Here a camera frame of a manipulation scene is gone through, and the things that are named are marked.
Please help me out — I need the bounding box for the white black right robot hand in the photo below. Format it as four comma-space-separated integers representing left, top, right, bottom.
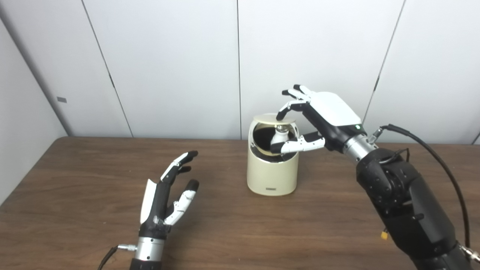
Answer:
270, 84, 364, 154

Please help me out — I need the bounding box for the thin black right arm wire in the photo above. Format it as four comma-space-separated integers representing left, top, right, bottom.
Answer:
379, 148, 411, 164

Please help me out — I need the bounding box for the small white plastic bottle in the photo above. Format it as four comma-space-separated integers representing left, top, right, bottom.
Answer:
271, 126, 290, 147

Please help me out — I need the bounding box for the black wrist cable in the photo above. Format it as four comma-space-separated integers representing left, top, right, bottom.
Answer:
367, 124, 480, 263
97, 244, 138, 270

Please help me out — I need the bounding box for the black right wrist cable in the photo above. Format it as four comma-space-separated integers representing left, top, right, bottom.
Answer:
367, 124, 480, 263

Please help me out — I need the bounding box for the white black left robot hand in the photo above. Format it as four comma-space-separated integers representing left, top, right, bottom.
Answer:
139, 150, 200, 240

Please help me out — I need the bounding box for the cream-colored bin body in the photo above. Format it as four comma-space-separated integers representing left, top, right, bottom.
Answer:
247, 119, 300, 197

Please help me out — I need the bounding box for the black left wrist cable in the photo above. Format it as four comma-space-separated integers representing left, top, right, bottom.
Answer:
97, 244, 138, 270

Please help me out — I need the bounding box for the cream round bin lid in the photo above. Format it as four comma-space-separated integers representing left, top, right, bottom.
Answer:
253, 113, 297, 125

